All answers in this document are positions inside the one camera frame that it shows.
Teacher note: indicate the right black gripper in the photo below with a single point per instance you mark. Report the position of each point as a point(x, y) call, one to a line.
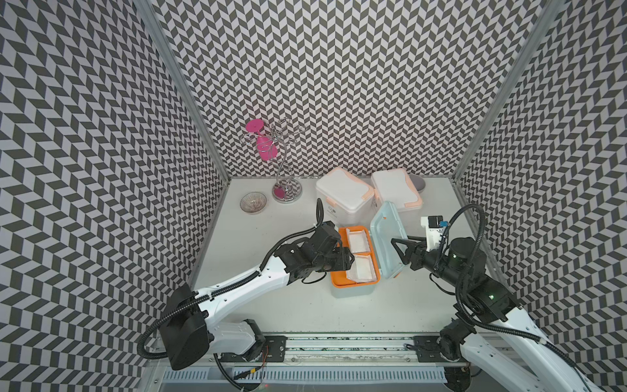
point(415, 256)

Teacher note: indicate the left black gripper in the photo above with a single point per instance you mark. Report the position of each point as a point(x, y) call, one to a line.
point(335, 255)

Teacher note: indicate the orange tray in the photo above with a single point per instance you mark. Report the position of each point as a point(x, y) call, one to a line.
point(339, 279)

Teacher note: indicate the blue first aid kit box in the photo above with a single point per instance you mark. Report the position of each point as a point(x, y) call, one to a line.
point(385, 225)

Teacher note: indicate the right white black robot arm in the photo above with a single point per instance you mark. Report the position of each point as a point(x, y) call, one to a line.
point(491, 329)

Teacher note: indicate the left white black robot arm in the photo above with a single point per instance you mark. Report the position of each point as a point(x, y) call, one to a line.
point(194, 323)

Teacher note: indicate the middle white first aid box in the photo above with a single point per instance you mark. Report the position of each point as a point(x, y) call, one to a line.
point(347, 200)

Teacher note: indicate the white first aid box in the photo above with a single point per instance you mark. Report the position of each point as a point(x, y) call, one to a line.
point(395, 186)
point(347, 200)

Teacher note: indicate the right white first aid box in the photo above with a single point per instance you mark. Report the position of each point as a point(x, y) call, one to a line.
point(395, 186)

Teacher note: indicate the small grey round bowl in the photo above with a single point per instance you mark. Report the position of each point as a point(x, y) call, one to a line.
point(419, 182)

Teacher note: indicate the small clear glass bowl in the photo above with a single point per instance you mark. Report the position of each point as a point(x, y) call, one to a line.
point(253, 203)

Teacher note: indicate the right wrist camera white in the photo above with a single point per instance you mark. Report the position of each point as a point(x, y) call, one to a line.
point(434, 227)

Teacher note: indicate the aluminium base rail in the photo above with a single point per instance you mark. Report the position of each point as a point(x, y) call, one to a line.
point(352, 349)

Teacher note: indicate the silver wire stand pink ornaments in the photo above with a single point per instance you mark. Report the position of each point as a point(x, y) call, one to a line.
point(273, 142)

